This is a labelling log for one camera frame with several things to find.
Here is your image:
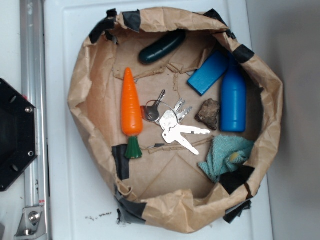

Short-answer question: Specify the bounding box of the brown paper bag bin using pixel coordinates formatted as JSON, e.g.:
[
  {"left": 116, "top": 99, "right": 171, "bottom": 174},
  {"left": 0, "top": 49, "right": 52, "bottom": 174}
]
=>
[{"left": 68, "top": 7, "right": 283, "bottom": 233}]

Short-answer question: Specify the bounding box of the light blue terry cloth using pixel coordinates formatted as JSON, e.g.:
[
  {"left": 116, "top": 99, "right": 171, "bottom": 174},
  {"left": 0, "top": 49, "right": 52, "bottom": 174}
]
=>
[{"left": 198, "top": 135, "right": 255, "bottom": 183}]

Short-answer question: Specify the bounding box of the orange toy carrot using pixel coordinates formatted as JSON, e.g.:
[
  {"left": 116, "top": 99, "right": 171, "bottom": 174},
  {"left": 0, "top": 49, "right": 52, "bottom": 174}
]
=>
[{"left": 121, "top": 67, "right": 143, "bottom": 159}]

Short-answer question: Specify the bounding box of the brown rock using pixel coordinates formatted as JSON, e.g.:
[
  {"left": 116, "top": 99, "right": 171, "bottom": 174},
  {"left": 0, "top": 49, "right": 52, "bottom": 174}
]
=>
[{"left": 194, "top": 98, "right": 220, "bottom": 131}]

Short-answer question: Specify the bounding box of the black hexagonal base plate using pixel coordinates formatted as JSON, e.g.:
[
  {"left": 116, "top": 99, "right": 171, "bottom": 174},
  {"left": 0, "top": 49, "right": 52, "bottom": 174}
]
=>
[{"left": 0, "top": 79, "right": 37, "bottom": 192}]

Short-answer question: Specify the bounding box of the blue plastic bottle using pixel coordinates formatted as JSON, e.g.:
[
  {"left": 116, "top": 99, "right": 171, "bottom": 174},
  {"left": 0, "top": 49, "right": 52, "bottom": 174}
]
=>
[{"left": 220, "top": 53, "right": 247, "bottom": 133}]

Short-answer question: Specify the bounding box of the silver key bunch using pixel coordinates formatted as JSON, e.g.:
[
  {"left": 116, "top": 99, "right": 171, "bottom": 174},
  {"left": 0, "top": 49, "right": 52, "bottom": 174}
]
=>
[{"left": 140, "top": 90, "right": 211, "bottom": 156}]

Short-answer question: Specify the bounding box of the dark green toy cucumber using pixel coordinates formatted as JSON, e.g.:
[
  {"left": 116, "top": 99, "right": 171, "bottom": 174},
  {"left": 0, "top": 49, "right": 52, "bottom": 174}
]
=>
[{"left": 138, "top": 29, "right": 186, "bottom": 65}]

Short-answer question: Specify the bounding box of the metal corner bracket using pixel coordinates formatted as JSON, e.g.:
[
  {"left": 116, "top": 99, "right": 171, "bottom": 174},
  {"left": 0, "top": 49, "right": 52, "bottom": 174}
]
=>
[{"left": 14, "top": 206, "right": 46, "bottom": 240}]

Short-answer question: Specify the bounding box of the aluminium rail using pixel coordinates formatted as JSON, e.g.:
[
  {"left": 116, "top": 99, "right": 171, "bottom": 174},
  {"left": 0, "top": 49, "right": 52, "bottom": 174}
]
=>
[{"left": 19, "top": 0, "right": 52, "bottom": 240}]

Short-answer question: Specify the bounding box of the blue wooden block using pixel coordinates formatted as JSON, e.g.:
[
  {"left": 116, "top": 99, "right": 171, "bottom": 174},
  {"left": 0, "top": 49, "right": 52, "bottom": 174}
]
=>
[{"left": 187, "top": 50, "right": 229, "bottom": 96}]

